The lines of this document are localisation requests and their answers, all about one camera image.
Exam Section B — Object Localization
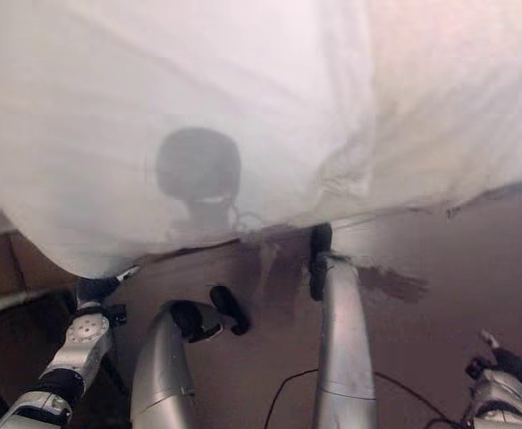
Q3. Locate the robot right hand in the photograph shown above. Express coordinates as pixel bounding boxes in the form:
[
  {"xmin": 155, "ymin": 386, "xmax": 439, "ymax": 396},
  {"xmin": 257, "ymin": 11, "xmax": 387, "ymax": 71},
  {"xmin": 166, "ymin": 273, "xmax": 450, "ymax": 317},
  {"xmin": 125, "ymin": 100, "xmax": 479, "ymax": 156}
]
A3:
[{"xmin": 465, "ymin": 329, "xmax": 522, "ymax": 395}]

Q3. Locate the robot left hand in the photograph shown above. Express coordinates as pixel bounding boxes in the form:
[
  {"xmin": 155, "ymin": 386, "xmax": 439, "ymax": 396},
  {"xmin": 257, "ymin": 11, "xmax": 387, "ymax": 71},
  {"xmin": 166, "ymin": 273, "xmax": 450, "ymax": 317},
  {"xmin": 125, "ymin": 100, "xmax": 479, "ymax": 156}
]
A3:
[{"xmin": 73, "ymin": 264, "xmax": 142, "ymax": 310}]

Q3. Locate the white bed sheet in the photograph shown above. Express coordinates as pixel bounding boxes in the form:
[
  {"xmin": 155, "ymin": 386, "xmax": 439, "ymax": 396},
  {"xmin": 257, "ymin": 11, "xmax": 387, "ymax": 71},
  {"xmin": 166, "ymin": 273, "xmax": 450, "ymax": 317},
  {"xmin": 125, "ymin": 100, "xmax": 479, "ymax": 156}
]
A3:
[{"xmin": 0, "ymin": 0, "xmax": 378, "ymax": 279}]

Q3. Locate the robot left silver leg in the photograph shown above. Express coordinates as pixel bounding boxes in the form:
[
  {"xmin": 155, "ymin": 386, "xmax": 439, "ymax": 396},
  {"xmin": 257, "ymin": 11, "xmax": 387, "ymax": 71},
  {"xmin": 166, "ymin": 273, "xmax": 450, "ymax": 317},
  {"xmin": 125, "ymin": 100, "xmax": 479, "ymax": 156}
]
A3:
[{"xmin": 130, "ymin": 299, "xmax": 224, "ymax": 429}]

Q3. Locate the robot silver leg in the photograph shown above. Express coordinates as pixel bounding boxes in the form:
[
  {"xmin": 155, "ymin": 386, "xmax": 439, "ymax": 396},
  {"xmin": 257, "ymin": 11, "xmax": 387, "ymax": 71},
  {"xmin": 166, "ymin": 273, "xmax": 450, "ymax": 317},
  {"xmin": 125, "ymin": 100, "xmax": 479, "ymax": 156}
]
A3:
[
  {"xmin": 130, "ymin": 299, "xmax": 224, "ymax": 429},
  {"xmin": 310, "ymin": 250, "xmax": 379, "ymax": 429}
]

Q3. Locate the robot left dark foot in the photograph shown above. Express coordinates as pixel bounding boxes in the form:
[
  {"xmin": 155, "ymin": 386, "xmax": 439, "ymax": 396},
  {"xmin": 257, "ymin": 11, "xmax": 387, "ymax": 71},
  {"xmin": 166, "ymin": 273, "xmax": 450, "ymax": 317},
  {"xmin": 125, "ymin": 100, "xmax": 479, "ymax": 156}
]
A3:
[{"xmin": 208, "ymin": 284, "xmax": 251, "ymax": 337}]

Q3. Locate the robot dark foot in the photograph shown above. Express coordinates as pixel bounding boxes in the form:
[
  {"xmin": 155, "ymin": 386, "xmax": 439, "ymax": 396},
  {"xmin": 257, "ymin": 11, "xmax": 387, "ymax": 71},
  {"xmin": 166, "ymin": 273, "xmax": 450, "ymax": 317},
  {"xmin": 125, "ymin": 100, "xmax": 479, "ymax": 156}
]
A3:
[
  {"xmin": 307, "ymin": 223, "xmax": 334, "ymax": 301},
  {"xmin": 208, "ymin": 284, "xmax": 251, "ymax": 337}
]

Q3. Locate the robot right silver leg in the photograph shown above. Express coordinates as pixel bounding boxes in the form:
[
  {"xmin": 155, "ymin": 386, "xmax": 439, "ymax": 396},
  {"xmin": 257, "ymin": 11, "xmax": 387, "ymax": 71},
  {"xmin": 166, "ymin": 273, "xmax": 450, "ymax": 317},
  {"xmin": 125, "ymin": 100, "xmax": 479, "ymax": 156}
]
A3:
[{"xmin": 310, "ymin": 250, "xmax": 379, "ymax": 429}]

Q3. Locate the robot right dark foot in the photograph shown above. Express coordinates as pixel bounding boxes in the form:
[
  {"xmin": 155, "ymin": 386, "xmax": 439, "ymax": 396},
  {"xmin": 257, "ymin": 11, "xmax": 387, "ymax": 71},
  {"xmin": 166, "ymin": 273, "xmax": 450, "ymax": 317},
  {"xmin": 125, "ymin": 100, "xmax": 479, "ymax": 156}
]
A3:
[{"xmin": 307, "ymin": 223, "xmax": 334, "ymax": 301}]

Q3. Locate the white crumpled duvet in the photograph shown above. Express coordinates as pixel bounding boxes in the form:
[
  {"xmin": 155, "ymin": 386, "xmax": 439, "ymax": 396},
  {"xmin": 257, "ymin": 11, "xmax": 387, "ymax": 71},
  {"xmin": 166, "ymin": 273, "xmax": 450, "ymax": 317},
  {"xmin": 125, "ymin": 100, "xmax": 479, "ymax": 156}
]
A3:
[{"xmin": 305, "ymin": 0, "xmax": 522, "ymax": 224}]

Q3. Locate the black floor cable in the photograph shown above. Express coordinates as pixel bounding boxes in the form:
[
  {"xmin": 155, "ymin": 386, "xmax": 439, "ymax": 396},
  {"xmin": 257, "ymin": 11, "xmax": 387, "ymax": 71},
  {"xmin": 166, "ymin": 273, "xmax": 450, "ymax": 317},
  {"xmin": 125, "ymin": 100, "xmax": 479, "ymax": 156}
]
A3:
[{"xmin": 263, "ymin": 368, "xmax": 468, "ymax": 429}]

